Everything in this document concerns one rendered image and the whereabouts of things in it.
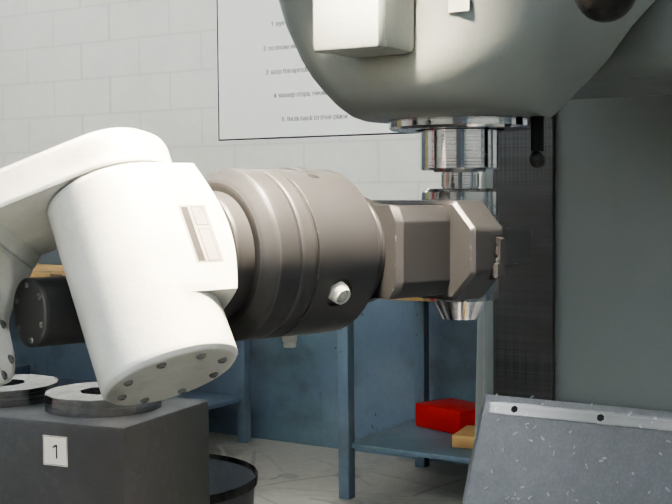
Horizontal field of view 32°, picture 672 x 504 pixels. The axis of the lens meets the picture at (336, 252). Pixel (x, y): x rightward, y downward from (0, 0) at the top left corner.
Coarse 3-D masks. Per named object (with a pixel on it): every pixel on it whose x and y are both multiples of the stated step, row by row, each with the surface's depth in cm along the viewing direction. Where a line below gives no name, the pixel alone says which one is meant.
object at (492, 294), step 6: (492, 210) 70; (498, 210) 71; (498, 216) 71; (498, 222) 71; (498, 282) 71; (492, 288) 70; (498, 288) 71; (486, 294) 70; (492, 294) 70; (498, 294) 71; (432, 300) 70; (438, 300) 70; (444, 300) 70; (450, 300) 70; (456, 300) 69; (462, 300) 69; (468, 300) 69; (474, 300) 70; (480, 300) 70; (486, 300) 70; (492, 300) 70
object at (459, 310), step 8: (440, 304) 71; (448, 304) 70; (456, 304) 70; (464, 304) 70; (472, 304) 70; (480, 304) 71; (440, 312) 71; (448, 312) 71; (456, 312) 70; (464, 312) 70; (472, 312) 71; (480, 312) 71
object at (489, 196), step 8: (424, 192) 71; (432, 192) 70; (440, 192) 70; (448, 192) 69; (456, 192) 69; (464, 192) 69; (472, 192) 69; (480, 192) 69; (488, 192) 70; (496, 192) 70; (480, 200) 69; (488, 200) 70; (496, 200) 70
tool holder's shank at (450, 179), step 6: (444, 174) 71; (450, 174) 70; (456, 174) 70; (462, 174) 70; (468, 174) 70; (474, 174) 71; (444, 180) 71; (450, 180) 70; (456, 180) 70; (462, 180) 70; (468, 180) 70; (474, 180) 71; (444, 186) 71; (450, 186) 70; (456, 186) 70; (462, 186) 70; (468, 186) 70; (474, 186) 71
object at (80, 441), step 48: (48, 384) 95; (96, 384) 95; (0, 432) 89; (48, 432) 87; (96, 432) 85; (144, 432) 86; (192, 432) 92; (0, 480) 89; (48, 480) 87; (96, 480) 85; (144, 480) 86; (192, 480) 92
